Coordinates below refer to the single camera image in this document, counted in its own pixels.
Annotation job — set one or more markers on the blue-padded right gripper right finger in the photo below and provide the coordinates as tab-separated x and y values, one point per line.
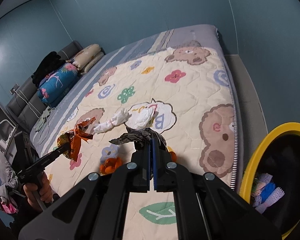
162	178

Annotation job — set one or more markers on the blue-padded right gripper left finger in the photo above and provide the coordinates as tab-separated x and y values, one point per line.
139	177

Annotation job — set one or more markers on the orange peel piece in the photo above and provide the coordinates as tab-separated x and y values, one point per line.
172	154
110	165

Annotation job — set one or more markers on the black plastic bag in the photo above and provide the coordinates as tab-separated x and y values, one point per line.
140	137

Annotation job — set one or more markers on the large white bag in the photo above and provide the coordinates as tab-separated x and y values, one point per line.
140	117

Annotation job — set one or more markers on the small white twisted bag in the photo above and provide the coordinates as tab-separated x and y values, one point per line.
116	120

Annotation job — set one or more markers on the orange snack wrapper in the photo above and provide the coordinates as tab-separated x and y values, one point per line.
72	139

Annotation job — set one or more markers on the trash inside bin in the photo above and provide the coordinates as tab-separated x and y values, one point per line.
265	193

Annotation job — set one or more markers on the yellow-rimmed trash bin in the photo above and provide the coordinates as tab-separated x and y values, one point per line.
279	155

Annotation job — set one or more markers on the person's left hand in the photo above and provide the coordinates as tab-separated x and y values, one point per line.
45	192

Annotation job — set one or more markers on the grey cloth on chair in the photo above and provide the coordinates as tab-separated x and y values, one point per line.
8	182

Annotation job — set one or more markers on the bedside table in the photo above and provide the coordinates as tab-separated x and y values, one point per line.
1	127

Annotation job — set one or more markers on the cream cartoon bear quilt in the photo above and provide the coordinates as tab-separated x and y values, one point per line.
160	119

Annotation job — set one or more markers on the dark grey headboard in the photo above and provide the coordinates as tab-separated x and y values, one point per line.
25	107

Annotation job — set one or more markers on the blue floral folded blanket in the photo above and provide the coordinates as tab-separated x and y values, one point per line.
57	85

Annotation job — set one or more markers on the black clothing pile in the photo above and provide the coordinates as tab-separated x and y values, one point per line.
49	64

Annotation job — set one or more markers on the beige stacked pillows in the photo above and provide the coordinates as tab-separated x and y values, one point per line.
85	59

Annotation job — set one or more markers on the grey striped bed sheet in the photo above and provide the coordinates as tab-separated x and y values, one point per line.
95	75

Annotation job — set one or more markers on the wall socket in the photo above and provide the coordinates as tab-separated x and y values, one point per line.
14	89

